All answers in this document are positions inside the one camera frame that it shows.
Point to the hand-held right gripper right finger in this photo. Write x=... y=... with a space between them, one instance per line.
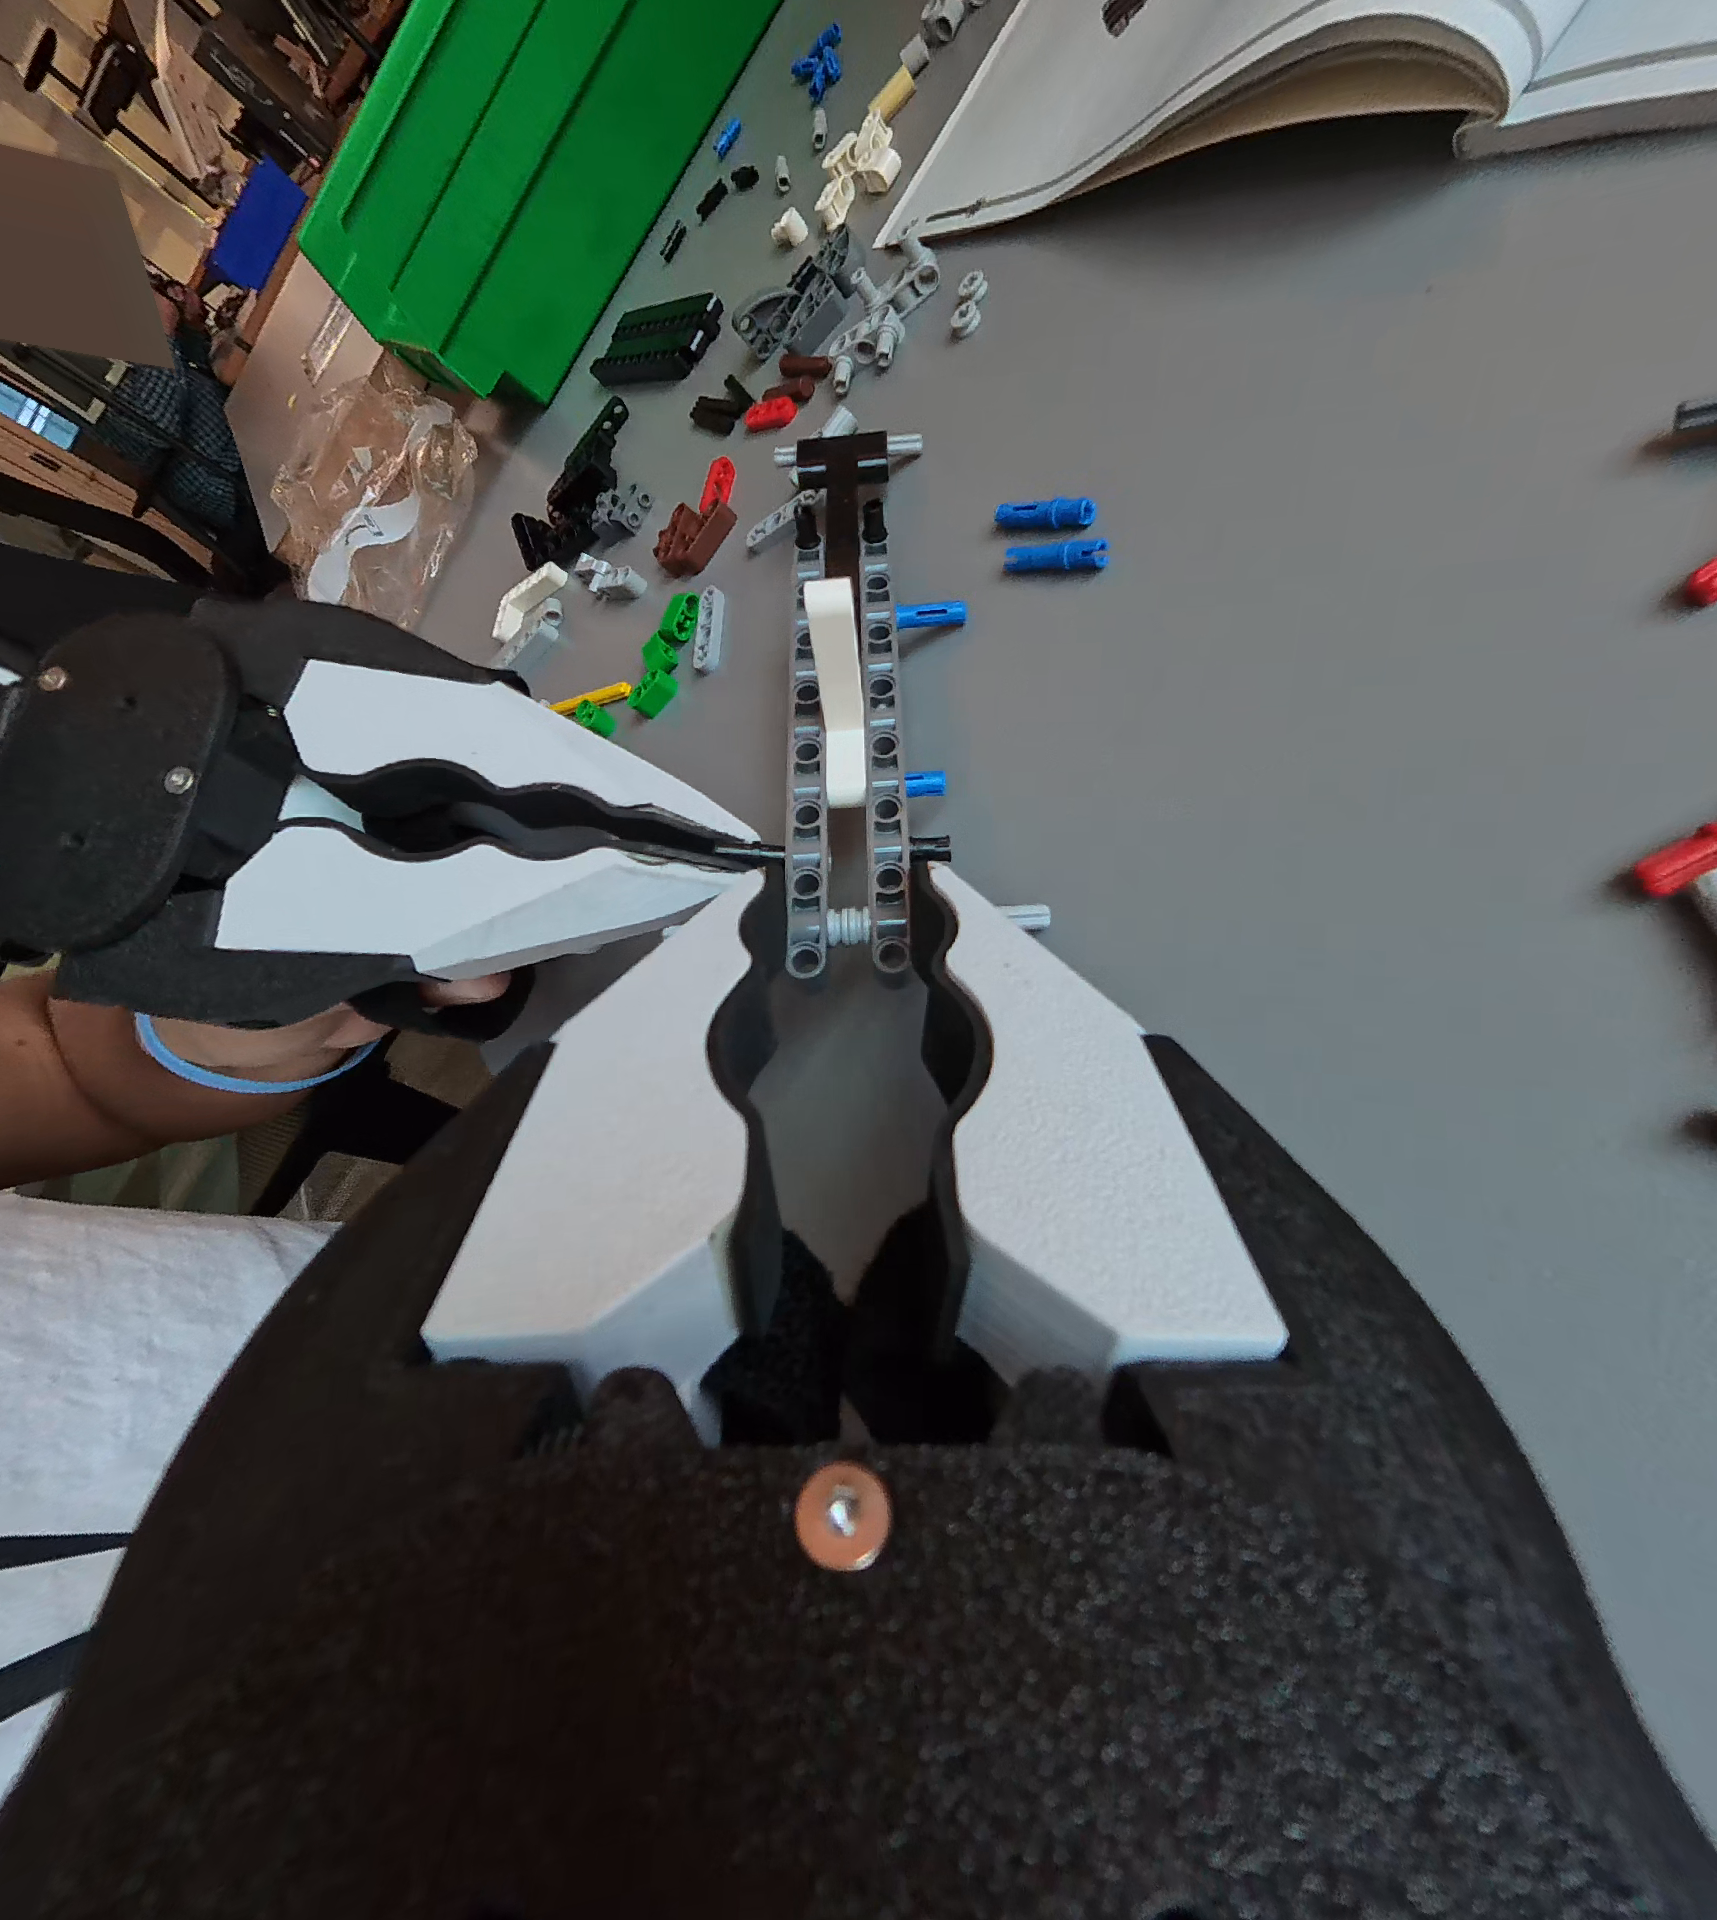
x=1099 y=1185

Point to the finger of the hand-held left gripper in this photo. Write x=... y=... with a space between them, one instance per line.
x=499 y=909
x=499 y=734

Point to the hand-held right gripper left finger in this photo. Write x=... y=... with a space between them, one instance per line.
x=588 y=1185

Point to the black lego axle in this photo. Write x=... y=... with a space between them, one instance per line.
x=772 y=852

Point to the grey lego beam assembly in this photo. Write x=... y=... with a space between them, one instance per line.
x=805 y=751

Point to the scatter of mixed lego pieces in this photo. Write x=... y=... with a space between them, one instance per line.
x=655 y=338

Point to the blue lego pin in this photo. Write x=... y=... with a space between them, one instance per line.
x=1045 y=513
x=1057 y=558

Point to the lego instruction booklet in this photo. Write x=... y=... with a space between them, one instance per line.
x=1172 y=74

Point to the person's left hand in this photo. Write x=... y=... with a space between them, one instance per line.
x=288 y=1051

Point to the clear plastic bag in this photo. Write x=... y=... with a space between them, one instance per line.
x=378 y=480

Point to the blue wristband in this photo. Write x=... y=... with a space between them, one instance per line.
x=246 y=1082

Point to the green plastic bin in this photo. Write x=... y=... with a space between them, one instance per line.
x=499 y=181

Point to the blue panel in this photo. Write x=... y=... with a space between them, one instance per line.
x=258 y=225

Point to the person's white shirt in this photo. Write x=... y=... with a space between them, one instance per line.
x=48 y=1351

